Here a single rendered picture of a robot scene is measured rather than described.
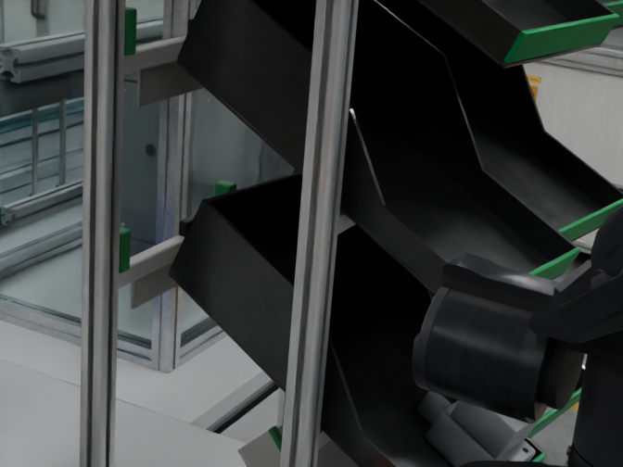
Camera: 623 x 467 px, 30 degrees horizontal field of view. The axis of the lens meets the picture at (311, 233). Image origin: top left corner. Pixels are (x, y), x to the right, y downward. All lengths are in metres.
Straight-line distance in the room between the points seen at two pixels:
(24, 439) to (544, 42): 1.03
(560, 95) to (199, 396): 3.32
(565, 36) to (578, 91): 4.04
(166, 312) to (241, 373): 0.15
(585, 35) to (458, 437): 0.29
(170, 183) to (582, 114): 3.30
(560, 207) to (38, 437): 0.85
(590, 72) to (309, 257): 4.02
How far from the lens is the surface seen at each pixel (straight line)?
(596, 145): 4.76
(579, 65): 4.72
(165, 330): 1.69
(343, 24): 0.70
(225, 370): 1.73
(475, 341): 0.53
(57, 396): 1.66
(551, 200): 0.93
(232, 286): 0.83
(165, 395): 1.66
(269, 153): 1.84
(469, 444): 0.83
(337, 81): 0.70
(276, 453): 0.86
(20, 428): 1.58
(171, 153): 1.60
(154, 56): 0.84
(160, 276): 0.93
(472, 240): 0.80
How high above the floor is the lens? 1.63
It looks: 19 degrees down
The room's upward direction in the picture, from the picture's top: 5 degrees clockwise
